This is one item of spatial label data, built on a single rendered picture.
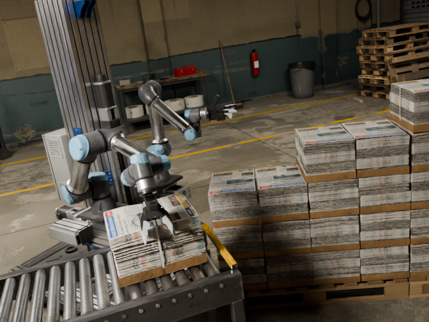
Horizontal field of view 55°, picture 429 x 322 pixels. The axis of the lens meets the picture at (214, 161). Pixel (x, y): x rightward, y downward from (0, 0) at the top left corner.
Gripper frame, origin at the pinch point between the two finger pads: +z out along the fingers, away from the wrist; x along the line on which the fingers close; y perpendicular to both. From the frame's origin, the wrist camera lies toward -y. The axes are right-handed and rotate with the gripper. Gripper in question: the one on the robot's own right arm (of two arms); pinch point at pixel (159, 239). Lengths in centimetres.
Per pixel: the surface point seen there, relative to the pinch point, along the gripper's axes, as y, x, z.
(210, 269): 12.6, -18.4, 16.9
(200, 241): 11.9, -17.5, 4.4
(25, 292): 33, 57, 5
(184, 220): 5.2, -11.8, -5.4
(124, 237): 5.4, 12.8, -4.6
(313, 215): 64, -97, 7
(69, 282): 30.6, 38.4, 6.1
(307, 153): 45, -96, -27
